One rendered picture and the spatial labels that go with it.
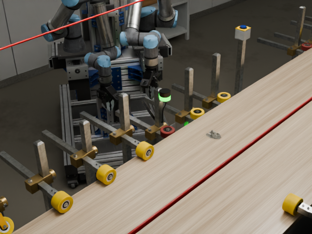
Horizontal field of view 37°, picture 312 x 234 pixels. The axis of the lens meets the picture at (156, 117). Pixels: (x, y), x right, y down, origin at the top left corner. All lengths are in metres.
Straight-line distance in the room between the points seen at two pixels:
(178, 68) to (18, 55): 1.70
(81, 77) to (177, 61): 2.44
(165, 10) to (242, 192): 1.34
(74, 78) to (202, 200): 1.37
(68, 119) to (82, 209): 1.97
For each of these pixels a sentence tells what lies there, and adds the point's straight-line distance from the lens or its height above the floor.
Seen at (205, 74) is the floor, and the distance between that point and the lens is 5.08.
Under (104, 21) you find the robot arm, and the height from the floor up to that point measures 1.33.
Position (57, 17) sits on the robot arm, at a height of 1.34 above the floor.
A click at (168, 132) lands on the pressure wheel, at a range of 2.51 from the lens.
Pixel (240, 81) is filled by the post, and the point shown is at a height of 0.86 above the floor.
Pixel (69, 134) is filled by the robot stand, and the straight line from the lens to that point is 3.78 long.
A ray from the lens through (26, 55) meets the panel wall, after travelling 5.16.
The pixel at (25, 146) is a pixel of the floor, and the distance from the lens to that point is 4.15.
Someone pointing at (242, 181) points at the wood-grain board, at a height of 0.90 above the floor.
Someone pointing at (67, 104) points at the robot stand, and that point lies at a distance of 4.20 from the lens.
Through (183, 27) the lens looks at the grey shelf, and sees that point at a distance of 5.96.
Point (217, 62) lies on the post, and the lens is 2.84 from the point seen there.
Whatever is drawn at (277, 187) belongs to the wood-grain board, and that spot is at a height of 0.90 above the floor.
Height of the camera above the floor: 2.31
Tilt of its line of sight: 32 degrees down
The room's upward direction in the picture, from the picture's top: 1 degrees counter-clockwise
